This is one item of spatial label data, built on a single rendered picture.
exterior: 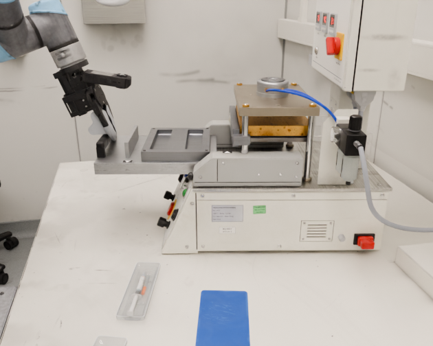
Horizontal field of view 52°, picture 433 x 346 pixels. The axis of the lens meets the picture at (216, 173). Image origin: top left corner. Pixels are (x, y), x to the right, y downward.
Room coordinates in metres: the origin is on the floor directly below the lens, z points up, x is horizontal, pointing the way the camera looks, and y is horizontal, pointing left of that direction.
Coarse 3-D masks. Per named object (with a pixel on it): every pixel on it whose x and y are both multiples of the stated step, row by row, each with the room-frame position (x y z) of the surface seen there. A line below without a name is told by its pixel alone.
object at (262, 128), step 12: (240, 120) 1.04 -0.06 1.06; (252, 120) 1.04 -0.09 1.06; (264, 120) 1.04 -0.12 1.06; (276, 120) 1.04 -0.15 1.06; (288, 120) 1.04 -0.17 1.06; (300, 120) 1.04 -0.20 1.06; (240, 132) 1.00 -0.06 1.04; (252, 132) 1.00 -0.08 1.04; (264, 132) 1.00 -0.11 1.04; (276, 132) 1.00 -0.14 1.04; (288, 132) 1.00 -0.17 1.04; (300, 132) 1.00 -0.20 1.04
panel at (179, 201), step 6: (180, 180) 1.20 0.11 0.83; (192, 180) 0.99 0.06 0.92; (174, 192) 1.24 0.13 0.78; (180, 192) 1.10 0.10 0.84; (186, 192) 0.97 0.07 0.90; (174, 198) 1.17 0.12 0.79; (180, 198) 1.04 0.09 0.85; (186, 198) 0.95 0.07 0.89; (180, 204) 1.00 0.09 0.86; (180, 210) 0.95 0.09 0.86; (168, 216) 1.09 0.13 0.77; (174, 222) 0.95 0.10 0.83; (168, 228) 1.00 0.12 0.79; (168, 234) 0.95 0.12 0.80; (162, 246) 0.95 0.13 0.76
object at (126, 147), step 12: (132, 132) 1.10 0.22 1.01; (120, 144) 1.13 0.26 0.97; (132, 144) 1.07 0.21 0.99; (108, 156) 1.04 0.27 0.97; (120, 156) 1.04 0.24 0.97; (132, 156) 1.04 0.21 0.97; (96, 168) 0.99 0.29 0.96; (108, 168) 0.99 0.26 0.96; (120, 168) 0.99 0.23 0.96; (132, 168) 0.99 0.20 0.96; (144, 168) 0.99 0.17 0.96; (156, 168) 0.99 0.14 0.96; (168, 168) 0.99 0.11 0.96; (180, 168) 0.99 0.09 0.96; (192, 168) 0.99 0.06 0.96
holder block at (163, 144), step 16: (160, 128) 1.19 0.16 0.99; (176, 128) 1.19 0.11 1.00; (192, 128) 1.19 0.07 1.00; (208, 128) 1.19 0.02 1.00; (144, 144) 1.05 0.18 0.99; (160, 144) 1.10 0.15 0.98; (176, 144) 1.05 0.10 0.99; (192, 144) 1.10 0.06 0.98; (208, 144) 1.05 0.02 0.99; (144, 160) 1.00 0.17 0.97; (160, 160) 1.00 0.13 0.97; (176, 160) 1.00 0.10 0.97; (192, 160) 1.00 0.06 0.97
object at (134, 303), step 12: (144, 264) 0.86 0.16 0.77; (156, 264) 0.86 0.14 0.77; (132, 276) 0.81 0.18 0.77; (144, 276) 0.81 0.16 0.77; (132, 288) 0.77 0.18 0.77; (144, 288) 0.77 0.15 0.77; (132, 300) 0.73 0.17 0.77; (144, 300) 0.73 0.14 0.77; (120, 312) 0.69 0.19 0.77; (132, 312) 0.69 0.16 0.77; (144, 312) 0.69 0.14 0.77
